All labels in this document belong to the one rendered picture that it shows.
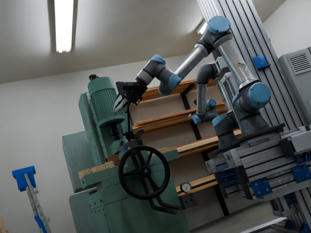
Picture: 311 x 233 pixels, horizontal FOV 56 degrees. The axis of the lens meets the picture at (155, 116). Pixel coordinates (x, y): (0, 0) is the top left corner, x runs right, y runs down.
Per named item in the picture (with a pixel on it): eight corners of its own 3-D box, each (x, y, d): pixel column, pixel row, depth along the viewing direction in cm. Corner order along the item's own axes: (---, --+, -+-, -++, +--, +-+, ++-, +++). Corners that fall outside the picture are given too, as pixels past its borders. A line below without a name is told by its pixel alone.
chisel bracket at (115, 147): (117, 153, 184) (114, 141, 186) (113, 158, 196) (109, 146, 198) (128, 150, 187) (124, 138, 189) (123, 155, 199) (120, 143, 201)
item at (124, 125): (123, 133, 213) (117, 114, 217) (121, 136, 221) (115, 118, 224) (134, 131, 217) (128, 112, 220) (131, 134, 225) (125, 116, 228)
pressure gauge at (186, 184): (184, 197, 170) (180, 183, 172) (182, 197, 174) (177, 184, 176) (194, 193, 173) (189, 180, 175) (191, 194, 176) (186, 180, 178)
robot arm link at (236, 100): (254, 116, 168) (245, 95, 171) (265, 109, 155) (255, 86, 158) (235, 122, 166) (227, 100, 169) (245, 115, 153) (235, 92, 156)
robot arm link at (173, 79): (179, 85, 156) (164, 72, 157) (183, 76, 145) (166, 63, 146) (171, 95, 154) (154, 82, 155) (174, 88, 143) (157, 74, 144)
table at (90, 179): (88, 184, 152) (84, 172, 153) (81, 189, 179) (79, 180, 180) (187, 154, 176) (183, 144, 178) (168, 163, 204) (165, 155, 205)
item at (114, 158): (110, 168, 175) (107, 157, 177) (110, 169, 176) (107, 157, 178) (149, 157, 185) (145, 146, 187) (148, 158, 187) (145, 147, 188)
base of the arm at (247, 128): (263, 131, 167) (256, 115, 170) (275, 125, 153) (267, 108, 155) (239, 139, 166) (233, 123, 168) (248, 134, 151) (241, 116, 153)
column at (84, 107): (107, 190, 197) (79, 93, 213) (101, 193, 217) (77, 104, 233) (137, 180, 206) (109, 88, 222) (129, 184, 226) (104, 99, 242)
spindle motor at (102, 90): (101, 122, 183) (88, 78, 190) (97, 130, 199) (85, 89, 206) (127, 117, 190) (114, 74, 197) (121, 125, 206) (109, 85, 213)
